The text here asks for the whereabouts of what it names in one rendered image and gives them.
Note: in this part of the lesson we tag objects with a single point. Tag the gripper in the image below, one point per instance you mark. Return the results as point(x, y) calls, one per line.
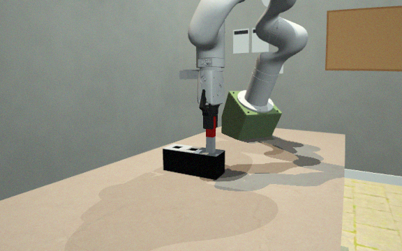
point(210, 91)

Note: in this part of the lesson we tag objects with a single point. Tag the grey and red pin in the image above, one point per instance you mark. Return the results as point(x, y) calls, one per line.
point(211, 139)

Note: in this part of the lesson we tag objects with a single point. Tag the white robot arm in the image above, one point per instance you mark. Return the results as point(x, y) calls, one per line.
point(207, 32)

